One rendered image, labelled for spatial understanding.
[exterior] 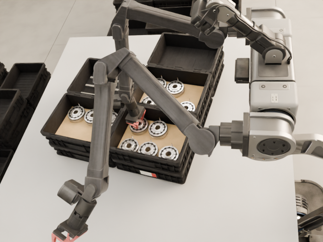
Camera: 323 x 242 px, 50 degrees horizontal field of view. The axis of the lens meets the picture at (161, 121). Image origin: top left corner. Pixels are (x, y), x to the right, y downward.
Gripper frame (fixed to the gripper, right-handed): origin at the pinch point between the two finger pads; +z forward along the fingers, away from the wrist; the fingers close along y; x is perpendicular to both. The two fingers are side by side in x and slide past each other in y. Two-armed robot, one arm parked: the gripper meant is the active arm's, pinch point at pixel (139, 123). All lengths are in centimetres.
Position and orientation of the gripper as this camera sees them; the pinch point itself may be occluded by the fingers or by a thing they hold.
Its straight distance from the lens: 187.1
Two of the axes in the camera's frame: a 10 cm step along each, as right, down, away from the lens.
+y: -4.1, 7.7, -5.0
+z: 2.1, 6.1, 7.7
